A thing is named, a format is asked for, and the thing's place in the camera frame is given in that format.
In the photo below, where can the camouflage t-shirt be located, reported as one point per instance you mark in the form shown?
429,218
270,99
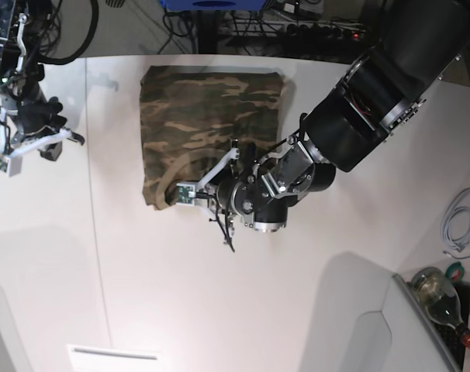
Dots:
189,119

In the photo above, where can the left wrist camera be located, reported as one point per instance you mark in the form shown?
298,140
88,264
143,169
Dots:
187,193

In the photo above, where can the black power strip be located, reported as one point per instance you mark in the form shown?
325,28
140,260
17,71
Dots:
317,32

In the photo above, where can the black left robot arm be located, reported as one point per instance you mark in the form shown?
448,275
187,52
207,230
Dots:
381,90

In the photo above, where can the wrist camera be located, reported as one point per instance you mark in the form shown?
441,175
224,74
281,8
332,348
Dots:
9,165
187,193

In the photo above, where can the green tape roll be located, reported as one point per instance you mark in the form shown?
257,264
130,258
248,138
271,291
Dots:
455,272

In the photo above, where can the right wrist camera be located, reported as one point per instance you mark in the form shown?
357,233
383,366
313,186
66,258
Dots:
9,165

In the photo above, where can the blue box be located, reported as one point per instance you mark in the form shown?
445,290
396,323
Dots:
212,5

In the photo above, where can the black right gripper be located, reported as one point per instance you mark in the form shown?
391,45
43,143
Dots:
38,125

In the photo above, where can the clear glass bottle red cap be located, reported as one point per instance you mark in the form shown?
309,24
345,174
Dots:
440,301

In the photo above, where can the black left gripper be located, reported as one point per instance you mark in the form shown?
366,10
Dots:
244,193

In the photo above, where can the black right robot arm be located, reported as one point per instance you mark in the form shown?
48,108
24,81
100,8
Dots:
24,25

